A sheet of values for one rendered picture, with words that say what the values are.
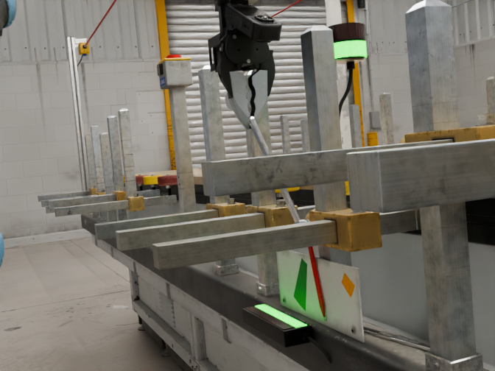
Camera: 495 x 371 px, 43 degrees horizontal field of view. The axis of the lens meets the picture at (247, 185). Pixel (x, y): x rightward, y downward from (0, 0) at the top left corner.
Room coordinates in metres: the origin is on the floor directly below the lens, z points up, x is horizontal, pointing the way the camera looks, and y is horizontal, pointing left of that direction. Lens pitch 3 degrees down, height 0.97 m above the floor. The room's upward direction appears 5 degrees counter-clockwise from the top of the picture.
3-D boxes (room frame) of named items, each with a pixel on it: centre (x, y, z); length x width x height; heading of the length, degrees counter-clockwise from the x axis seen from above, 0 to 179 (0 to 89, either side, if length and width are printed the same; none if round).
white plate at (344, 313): (0.93, -0.09, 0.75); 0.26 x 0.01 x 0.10; 22
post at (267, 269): (1.15, -0.03, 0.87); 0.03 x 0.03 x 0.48; 22
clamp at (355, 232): (0.89, -0.13, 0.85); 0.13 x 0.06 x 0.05; 22
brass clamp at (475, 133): (0.66, -0.22, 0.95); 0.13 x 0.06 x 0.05; 22
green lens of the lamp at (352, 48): (0.93, -0.16, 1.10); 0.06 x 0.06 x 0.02
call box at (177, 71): (1.62, 0.16, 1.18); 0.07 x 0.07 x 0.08; 22
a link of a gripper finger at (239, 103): (0.98, 0.01, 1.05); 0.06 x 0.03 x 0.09; 22
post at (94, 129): (3.01, 0.71, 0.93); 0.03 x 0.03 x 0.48; 22
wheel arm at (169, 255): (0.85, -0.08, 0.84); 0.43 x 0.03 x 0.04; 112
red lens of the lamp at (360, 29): (0.93, -0.16, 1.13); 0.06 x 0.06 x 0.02
